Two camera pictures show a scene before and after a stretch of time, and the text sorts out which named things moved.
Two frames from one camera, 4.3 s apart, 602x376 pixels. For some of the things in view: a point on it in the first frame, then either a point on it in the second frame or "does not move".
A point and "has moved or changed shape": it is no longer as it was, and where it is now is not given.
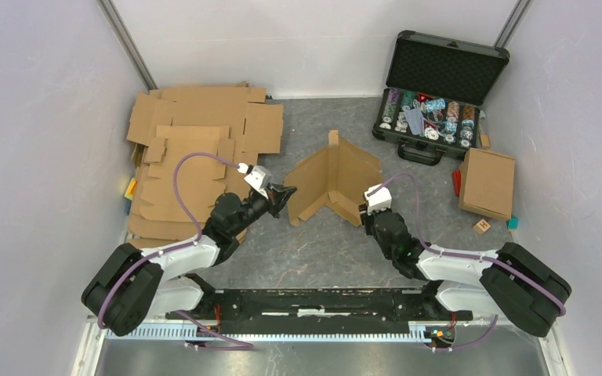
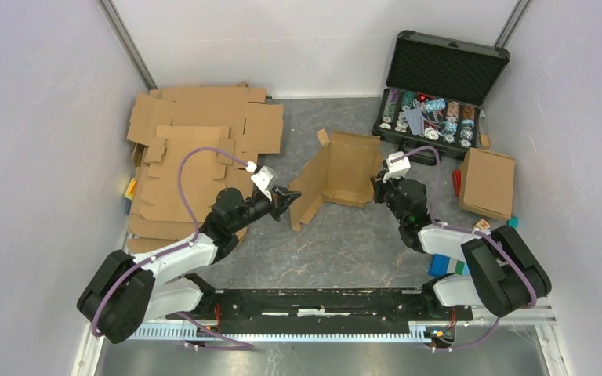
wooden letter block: (481, 226) does not move
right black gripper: (368, 218) to (379, 186)
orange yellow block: (128, 193) does not move
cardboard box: (337, 176) has moved or changed shape
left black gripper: (282, 196) does not move
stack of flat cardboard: (165, 124) does not move
